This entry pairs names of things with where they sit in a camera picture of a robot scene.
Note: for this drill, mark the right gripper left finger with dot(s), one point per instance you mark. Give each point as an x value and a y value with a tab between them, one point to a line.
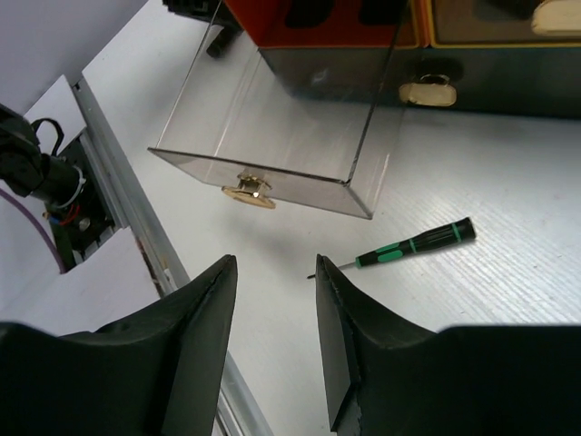
157	371

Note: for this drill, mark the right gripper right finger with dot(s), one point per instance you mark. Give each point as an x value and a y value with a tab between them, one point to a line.
385	375

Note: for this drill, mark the clear drawer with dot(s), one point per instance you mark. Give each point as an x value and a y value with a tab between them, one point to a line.
233	116

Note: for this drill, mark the small precision screwdriver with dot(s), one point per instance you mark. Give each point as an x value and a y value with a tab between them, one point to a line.
221	43
433	240

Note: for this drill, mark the teal drawer cabinet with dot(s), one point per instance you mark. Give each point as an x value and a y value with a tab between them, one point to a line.
503	57

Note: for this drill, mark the aluminium table edge rail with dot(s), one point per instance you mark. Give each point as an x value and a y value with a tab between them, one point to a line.
237	412

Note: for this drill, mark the gold middle drawer handle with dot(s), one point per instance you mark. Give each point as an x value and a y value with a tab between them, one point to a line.
251	190

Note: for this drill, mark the gold drawer handle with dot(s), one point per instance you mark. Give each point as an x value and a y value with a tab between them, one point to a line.
432	90
251	190

